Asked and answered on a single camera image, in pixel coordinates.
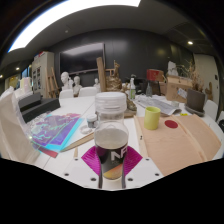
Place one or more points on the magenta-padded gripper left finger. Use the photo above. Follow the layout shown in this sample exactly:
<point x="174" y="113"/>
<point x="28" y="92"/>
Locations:
<point x="78" y="170"/>

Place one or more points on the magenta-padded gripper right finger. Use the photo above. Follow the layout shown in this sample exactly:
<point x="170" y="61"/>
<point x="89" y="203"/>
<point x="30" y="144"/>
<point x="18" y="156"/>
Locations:
<point x="145" y="170"/>

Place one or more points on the dark-labelled clear drink bottle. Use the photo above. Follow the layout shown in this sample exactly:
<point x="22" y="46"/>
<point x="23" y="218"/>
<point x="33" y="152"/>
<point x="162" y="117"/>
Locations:
<point x="111" y="140"/>

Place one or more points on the wooden stick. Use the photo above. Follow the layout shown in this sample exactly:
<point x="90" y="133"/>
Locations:
<point x="78" y="142"/>

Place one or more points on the peach canvas mat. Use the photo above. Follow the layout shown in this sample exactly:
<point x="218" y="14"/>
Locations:
<point x="176" y="146"/>

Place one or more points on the colourful painting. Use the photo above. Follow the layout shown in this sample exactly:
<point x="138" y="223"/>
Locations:
<point x="58" y="131"/>

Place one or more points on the small paint jar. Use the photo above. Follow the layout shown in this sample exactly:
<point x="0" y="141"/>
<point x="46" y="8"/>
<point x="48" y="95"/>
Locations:
<point x="91" y="121"/>

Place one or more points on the yellow-green mug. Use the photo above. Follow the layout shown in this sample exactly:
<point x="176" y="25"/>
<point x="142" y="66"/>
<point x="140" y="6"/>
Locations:
<point x="152" y="118"/>

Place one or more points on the flat round red coaster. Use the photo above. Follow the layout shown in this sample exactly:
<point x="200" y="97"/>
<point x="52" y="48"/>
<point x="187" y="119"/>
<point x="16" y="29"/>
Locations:
<point x="171" y="124"/>

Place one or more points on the grey newspaper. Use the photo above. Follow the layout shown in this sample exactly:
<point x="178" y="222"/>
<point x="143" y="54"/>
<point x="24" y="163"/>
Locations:
<point x="156" y="104"/>

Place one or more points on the yellow tag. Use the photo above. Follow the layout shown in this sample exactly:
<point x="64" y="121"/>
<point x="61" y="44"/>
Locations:
<point x="184" y="114"/>

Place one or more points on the black box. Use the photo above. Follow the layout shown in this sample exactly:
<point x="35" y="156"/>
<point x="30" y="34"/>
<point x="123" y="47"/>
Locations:
<point x="30" y="101"/>
<point x="41" y="110"/>

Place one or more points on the small glass jar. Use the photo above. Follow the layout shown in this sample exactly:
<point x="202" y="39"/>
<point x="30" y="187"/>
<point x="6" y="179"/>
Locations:
<point x="175" y="103"/>

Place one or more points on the white canvas bag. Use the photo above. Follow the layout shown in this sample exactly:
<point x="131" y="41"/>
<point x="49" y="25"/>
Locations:
<point x="15" y="133"/>

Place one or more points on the grey plant saucer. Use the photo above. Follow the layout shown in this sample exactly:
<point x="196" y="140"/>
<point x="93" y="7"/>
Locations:
<point x="193" y="113"/>

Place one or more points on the white chair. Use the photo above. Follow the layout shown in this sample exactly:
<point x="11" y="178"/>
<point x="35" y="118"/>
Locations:
<point x="87" y="92"/>
<point x="66" y="94"/>
<point x="211" y="108"/>

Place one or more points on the clear spray bottle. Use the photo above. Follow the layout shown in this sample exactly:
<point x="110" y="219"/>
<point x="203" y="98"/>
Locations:
<point x="132" y="90"/>

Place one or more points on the white plaster bust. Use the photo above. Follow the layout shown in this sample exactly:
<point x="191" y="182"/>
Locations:
<point x="96" y="84"/>
<point x="77" y="85"/>
<point x="65" y="80"/>

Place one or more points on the brown cardboard box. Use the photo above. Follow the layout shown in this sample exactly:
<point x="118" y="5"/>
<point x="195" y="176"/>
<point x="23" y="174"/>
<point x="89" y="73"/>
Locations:
<point x="176" y="88"/>

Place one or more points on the black backpack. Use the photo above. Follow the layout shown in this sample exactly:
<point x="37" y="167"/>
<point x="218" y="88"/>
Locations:
<point x="221" y="126"/>

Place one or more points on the wooden easel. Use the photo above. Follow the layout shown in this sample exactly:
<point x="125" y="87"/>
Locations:
<point x="52" y="81"/>

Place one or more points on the red box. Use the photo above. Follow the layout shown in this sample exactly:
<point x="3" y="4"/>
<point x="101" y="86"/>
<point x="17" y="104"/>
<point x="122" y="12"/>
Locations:
<point x="155" y="75"/>

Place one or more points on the wooden figure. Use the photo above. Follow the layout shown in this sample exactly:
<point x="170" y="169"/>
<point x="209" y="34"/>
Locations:
<point x="209" y="90"/>

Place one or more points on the white cabinet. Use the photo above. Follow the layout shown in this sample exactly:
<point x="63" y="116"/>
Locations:
<point x="41" y="73"/>

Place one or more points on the black wall screen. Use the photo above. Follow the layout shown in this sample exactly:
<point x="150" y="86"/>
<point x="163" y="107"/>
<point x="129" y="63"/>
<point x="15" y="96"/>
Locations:
<point x="81" y="58"/>

